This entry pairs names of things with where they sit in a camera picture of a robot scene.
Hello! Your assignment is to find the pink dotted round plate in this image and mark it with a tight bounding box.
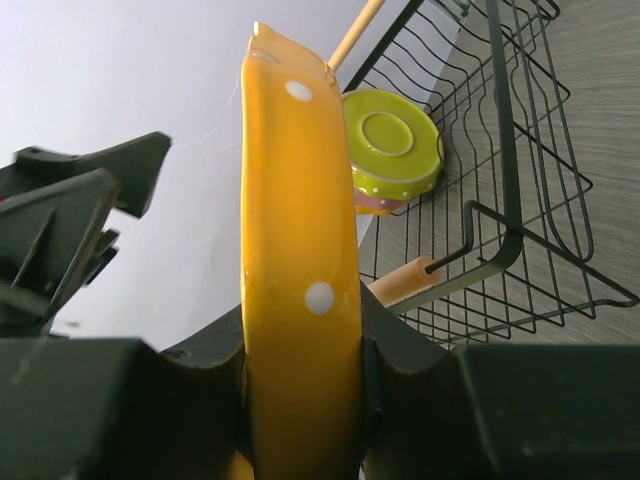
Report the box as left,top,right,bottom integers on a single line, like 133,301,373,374
354,189,406,216

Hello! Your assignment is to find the black wire dish rack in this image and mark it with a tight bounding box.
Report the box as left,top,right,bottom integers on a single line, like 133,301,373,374
349,1,639,348

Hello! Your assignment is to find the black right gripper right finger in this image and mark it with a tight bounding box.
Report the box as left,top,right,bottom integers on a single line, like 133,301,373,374
361,290,639,479

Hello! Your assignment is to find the green dotted round plate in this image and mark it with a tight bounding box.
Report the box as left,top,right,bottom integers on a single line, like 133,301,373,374
342,89,444,202

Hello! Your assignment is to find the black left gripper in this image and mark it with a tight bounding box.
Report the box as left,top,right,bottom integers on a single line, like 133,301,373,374
1,132,172,338

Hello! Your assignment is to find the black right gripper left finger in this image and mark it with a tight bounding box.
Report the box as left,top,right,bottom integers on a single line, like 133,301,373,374
1,309,250,479

